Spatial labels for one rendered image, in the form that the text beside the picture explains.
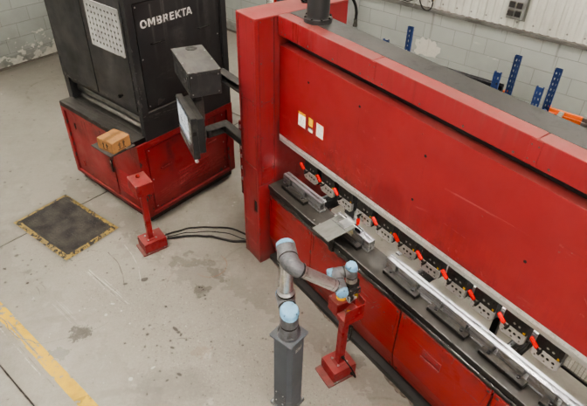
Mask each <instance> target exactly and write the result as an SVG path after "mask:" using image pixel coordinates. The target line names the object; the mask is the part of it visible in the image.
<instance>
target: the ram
mask: <svg viewBox="0 0 587 406"><path fill-rule="evenodd" d="M299 111H300V112H302V113H303V114H305V115H306V125H305V128H304V127H302V126H300V125H299V124H298V122H299ZM309 118H311V119H312V120H313V127H310V126H309V125H308V119H309ZM316 122H317V123H319V124H320V125H322V126H323V127H324V132H323V140H321V139H320V138H318V137H317V136H315V134H316ZM309 127H310V128H311V129H313V133H310V132H309V131H308V128H309ZM280 134H281V135H282V136H284V137H285V138H287V139H288V140H289V141H290V142H292V143H293V144H294V145H295V146H297V147H298V148H300V149H301V150H303V151H304V152H305V153H307V154H308V155H310V156H311V157H313V158H314V159H315V160H316V161H318V162H319V163H320V164H322V165H323V166H324V167H326V168H327V169H329V170H330V171H332V172H333V173H334V174H336V175H337V176H339V177H340V178H341V179H342V180H343V181H345V182H346V183H348V184H349V185H350V186H352V187H353V188H355V189H356V190H358V191H359V192H360V193H362V194H363V195H365V196H366V197H368V199H369V200H371V201H372V202H374V203H375V204H377V205H378V206H379V207H381V208H382V209H383V210H385V211H387V212H388V213H389V214H391V215H392V216H393V217H394V218H396V219H397V220H398V221H400V222H401V223H402V224H404V225H405V226H407V227H408V228H410V229H411V230H412V231H414V232H415V233H417V234H418V235H419V236H420V237H422V238H423V239H424V240H426V241H427V242H429V243H430V244H432V245H433V246H434V247H436V248H437V249H438V250H440V251H442V252H443V253H444V254H445V255H446V256H447V257H449V258H451V259H452V260H453V261H455V262H456V263H457V264H459V265H460V266H462V267H463V268H465V269H466V270H467V271H469V272H470V273H471V274H472V275H474V276H475V277H476V278H478V279H479V280H481V281H482V282H484V283H485V284H486V285H488V286H489V287H491V288H492V289H493V290H495V291H496V292H497V293H498V294H500V295H501V296H502V297H504V298H505V299H507V300H508V301H510V302H511V303H512V304H514V305H515V306H517V307H518V308H520V309H521V310H522V311H523V312H524V313H526V314H527V315H529V316H530V317H531V318H533V319H534V320H536V321H537V322H538V323H540V324H541V325H543V326H544V327H546V328H547V329H548V330H549V331H550V332H552V333H553V334H555V335H556V336H557V337H559V338H560V339H562V340H563V341H565V342H566V343H567V344H569V345H570V346H571V347H573V348H574V349H575V350H576V351H578V352H579V353H580V354H582V355H584V356H585V357H586V358H587V199H585V198H583V197H581V196H580V195H578V194H576V193H574V192H572V191H570V190H568V189H566V188H564V187H563V186H561V185H559V184H557V183H555V182H552V181H550V180H549V179H548V178H546V177H544V176H542V175H539V174H537V173H536V172H534V171H532V170H530V169H528V168H526V167H524V166H522V165H521V164H519V163H517V162H514V161H513V160H511V159H509V158H507V157H506V156H504V155H501V154H499V153H497V152H495V151H494V150H492V149H491V148H488V147H486V146H484V145H482V144H480V143H478V142H477V141H475V140H473V139H471V138H469V137H467V136H465V135H463V134H462V133H460V132H458V131H456V130H454V129H452V128H450V127H448V126H446V125H444V124H443V123H441V122H439V121H437V120H434V119H433V118H431V117H429V116H427V115H426V114H423V113H421V112H419V111H418V110H416V109H414V108H412V107H410V106H408V105H406V104H404V103H403V102H401V101H399V100H396V99H394V98H392V97H391V96H389V95H388V94H386V93H383V92H381V91H379V90H377V89H375V87H373V86H370V85H368V84H366V83H364V82H362V81H361V80H359V79H357V78H355V77H353V76H351V75H349V74H347V73H345V72H343V71H341V70H340V69H338V68H336V67H334V66H332V65H330V64H328V63H326V62H324V61H323V60H321V59H319V58H317V57H315V56H313V55H311V54H309V53H307V52H305V51H303V50H302V49H300V48H298V47H296V46H294V45H291V44H289V43H286V44H283V45H280ZM280 141H282V142H283V143H285V144H286V145H287V146H288V147H290V148H291V149H292V150H293V151H295V152H296V153H297V154H299V155H300V156H302V157H303V158H304V159H306V160H307V161H308V162H310V163H311V164H313V165H314V166H315V167H316V168H318V169H319V170H320V171H322V172H323V173H324V174H326V175H327V176H329V177H330V178H331V179H333V180H334V181H335V182H337V183H338V184H340V185H341V186H342V187H343V188H345V189H346V190H347V191H348V192H350V193H351V194H353V195H354V196H356V197H357V198H358V199H360V200H361V201H362V202H364V203H365V204H367V205H368V206H369V207H370V208H371V209H373V210H374V211H375V212H377V213H378V214H379V215H381V216H382V217H384V218H385V219H386V220H388V221H389V222H391V223H392V224H394V225H395V226H396V227H398V229H399V230H401V231H402V232H404V233H405V234H406V235H408V236H409V237H411V238H412V239H413V240H415V241H416V242H417V243H419V244H420V245H422V246H423V247H424V248H425V249H426V250H428V251H429V252H431V253H432V254H433V255H435V256H436V257H437V258H439V259H440V260H442V261H443V262H444V263H446V264H447V265H449V266H450V267H451V268H452V269H453V270H454V271H456V272H457V273H459V274H460V275H462V276H463V277H464V278H466V279H467V280H469V281H470V282H471V283H473V284H474V285H475V286H477V287H478V288H479V289H481V291H483V292H484V293H486V294H487V295H488V296H490V297H491V298H492V299H494V300H495V301H497V302H498V303H500V304H501V305H502V306H504V307H505V308H507V310H508V311H510V312H511V313H513V314H514V315H515V316H517V317H518V318H519V319H521V320H522V321H524V322H525V323H526V324H528V325H529V326H530V327H532V328H533V329H534V330H535V331H537V332H538V333H539V334H541V335H542V336H544V337H545V338H546V339H548V340H549V341H551V342H552V343H553V344H555V345H556V346H557V347H559V348H560V349H562V351H563V352H565V353H566V354H568V355H569V356H571V357H572V358H573V359H575V360H576V361H578V362H579V363H580V364H582V365H583V366H584V367H586V368H587V363H586V362H584V361H583V360H581V359H580V358H578V357H577V356H576V355H574V354H573V353H571V352H570V351H569V350H568V349H567V348H565V347H564V346H562V345H561V344H560V343H558V342H557V341H555V340H554V339H553V338H551V337H550V336H549V335H547V334H546V333H544V332H543V331H542V330H541V329H540V328H538V327H537V326H535V325H534V324H533V323H531V322H530V321H529V320H527V319H525V318H524V317H523V316H521V315H520V314H519V313H517V312H516V311H515V310H514V309H513V308H511V307H510V306H508V305H507V304H505V303H504V302H503V301H501V300H500V299H498V298H497V297H496V296H494V295H493V294H491V293H490V292H489V291H488V290H487V289H485V288H484V287H483V286H481V285H480V284H478V283H477V282H475V281H474V280H473V279H471V278H470V277H468V276H467V275H466V274H465V273H463V272H462V271H461V270H460V269H458V268H457V267H455V266H454V265H452V264H451V263H450V262H448V261H447V260H446V259H444V258H443V257H441V256H440V255H438V253H437V252H435V251H434V250H432V249H431V248H430V247H428V246H427V245H426V244H424V243H422V242H421V241H420V240H418V239H417V238H416V237H414V236H413V235H411V234H410V232H408V231H406V230H405V229H404V228H402V227H401V226H400V225H398V224H397V223H395V222H394V221H393V220H391V219H390V218H389V217H387V216H385V215H384V214H383V213H382V212H381V211H380V210H378V209H377V208H375V207H374V206H373V205H371V204H370V203H368V202H367V201H365V200H364V199H363V198H361V197H360V196H359V195H357V194H356V193H355V192H354V191H352V190H351V189H349V188H348V187H347V186H345V185H344V184H343V183H341V182H340V181H338V180H337V179H335V178H334V177H333V176H332V175H330V174H329V173H328V172H327V171H325V170H324V169H322V168H321V167H320V166H318V165H317V164H315V163H314V162H312V161H311V160H310V159H308V158H307V157H306V156H305V155H304V154H302V153H301V152H299V151H298V150H297V149H295V148H294V147H292V146H291V145H290V144H288V143H287V142H286V141H284V140H282V139H281V138H280Z"/></svg>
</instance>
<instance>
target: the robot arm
mask: <svg viewBox="0 0 587 406"><path fill-rule="evenodd" d="M276 250H277V262H278V264H279V265H280V286H279V287H278V289H277V290H276V294H275V296H276V300H277V304H278V308H279V313H280V324H279V326H278V329H277V335H278V337H279V339H280V340H281V341H284V342H287V343H291V342H295V341H297V340H298V339H299V338H300V326H299V313H300V312H299V308H298V306H297V305H296V302H295V290H294V287H293V280H294V277H295V278H297V279H305V280H307V281H309V282H311V283H314V284H316V285H318V286H321V287H324V288H326V289H328V290H330V291H332V292H335V295H336V296H337V297H338V298H339V299H344V298H346V300H347V301H348V303H351V302H352V301H353V300H354V299H356V296H355V295H354V294H356V293H357V294H358V293H360V292H361V287H360V286H359V280H360V279H359V278H358V277H357V271H358V268H357V263H356V262H355V261H349V262H347V263H346V265H344V266H338V267H332V268H328V269H327V275H326V274H324V273H321V272H318V271H316V270H314V269H312V268H310V267H308V266H306V264H305V263H302V262H301V261H300V259H299V256H298V252H297V249H296V244H295V242H294V241H293V240H292V239H291V238H288V237H286V238H282V239H280V240H279V241H278V242H277V243H276ZM344 278H346V282H345V279H344ZM358 287H359V288H358ZM359 289H360V292H358V291H359Z"/></svg>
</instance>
